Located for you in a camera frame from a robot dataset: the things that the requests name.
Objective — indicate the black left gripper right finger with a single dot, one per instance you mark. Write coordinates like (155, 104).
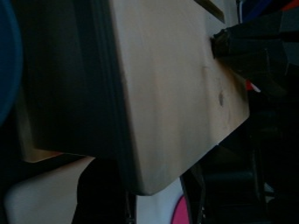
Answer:
(230, 201)

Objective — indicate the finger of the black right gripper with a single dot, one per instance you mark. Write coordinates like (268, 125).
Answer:
(253, 64)
(253, 26)

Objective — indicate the flat pink dough disc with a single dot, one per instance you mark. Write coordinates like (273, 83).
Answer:
(182, 213)

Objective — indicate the white cutting board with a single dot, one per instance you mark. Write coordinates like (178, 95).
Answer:
(39, 198)

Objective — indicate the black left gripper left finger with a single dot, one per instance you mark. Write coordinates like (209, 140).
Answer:
(105, 195)

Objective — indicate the wooden drawer box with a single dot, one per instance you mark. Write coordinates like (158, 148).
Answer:
(176, 87)

